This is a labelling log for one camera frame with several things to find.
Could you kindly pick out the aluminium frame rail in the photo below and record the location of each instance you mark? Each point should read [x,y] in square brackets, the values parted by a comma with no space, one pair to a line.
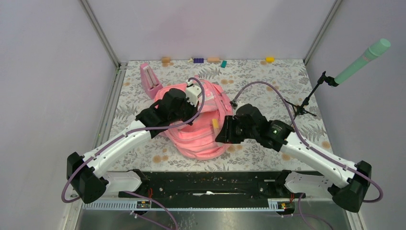
[116,78]

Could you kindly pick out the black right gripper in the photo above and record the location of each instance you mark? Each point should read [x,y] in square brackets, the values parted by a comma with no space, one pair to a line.
[227,135]

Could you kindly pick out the teal toy block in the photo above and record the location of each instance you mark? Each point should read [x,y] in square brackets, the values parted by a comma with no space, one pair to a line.
[223,64]

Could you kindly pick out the floral patterned table mat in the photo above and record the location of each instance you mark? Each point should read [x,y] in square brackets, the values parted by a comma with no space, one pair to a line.
[254,82]

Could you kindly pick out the purple toy brick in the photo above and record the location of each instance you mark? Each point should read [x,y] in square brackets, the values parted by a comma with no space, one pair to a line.
[198,60]

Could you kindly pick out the mint green microphone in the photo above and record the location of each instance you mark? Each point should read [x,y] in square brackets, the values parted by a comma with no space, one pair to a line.
[371,53]

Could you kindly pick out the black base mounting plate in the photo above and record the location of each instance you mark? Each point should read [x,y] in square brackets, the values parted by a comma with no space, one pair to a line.
[213,189]

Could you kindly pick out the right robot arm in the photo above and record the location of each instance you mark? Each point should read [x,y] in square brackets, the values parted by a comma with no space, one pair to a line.
[345,182]

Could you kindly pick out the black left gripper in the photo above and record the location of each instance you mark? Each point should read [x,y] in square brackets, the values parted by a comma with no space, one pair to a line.
[194,109]

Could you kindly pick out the wooden block back left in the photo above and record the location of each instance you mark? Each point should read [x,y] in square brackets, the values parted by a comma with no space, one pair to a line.
[165,60]

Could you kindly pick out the pink metronome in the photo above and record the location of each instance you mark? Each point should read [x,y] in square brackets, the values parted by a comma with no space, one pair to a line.
[149,81]

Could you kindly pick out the yellow toy block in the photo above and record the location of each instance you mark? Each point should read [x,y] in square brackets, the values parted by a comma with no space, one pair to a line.
[269,59]

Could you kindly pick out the pink student backpack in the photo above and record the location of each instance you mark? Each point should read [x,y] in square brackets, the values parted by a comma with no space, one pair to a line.
[198,140]

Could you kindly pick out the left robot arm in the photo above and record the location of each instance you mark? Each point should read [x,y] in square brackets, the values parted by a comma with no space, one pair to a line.
[87,173]

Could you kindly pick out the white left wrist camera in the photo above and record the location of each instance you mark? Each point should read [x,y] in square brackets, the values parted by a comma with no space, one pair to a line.
[193,92]

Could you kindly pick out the wooden block back centre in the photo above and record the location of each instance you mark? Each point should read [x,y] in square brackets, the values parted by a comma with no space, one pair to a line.
[213,60]

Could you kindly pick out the wooden block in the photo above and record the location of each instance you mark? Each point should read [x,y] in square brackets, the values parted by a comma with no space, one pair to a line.
[213,60]
[165,60]

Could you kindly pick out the black microphone tripod stand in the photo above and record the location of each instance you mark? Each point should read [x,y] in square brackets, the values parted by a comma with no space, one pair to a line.
[300,109]

